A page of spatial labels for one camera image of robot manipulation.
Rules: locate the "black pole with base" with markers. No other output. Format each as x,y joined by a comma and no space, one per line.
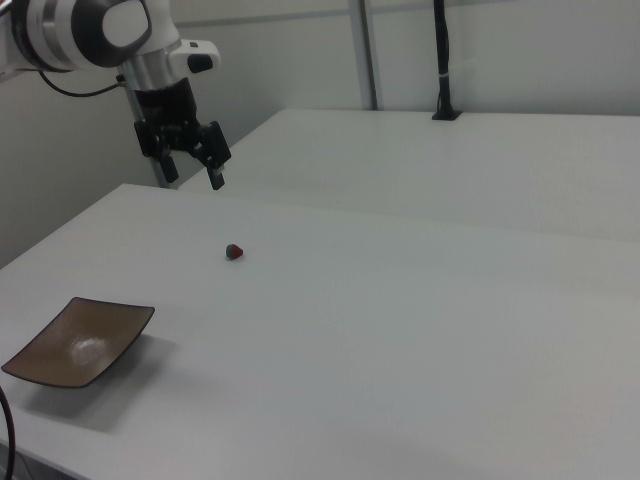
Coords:
442,45

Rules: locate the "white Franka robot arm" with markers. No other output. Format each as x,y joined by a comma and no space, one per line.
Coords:
60,35

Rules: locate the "brown square ceramic plate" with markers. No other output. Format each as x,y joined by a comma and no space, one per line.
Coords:
75,345

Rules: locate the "small red toy strawberry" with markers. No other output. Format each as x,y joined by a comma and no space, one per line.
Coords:
235,252

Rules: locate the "upright grey metal post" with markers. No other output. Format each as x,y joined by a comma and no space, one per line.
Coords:
366,50

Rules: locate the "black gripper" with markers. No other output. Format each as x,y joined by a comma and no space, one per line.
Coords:
167,107

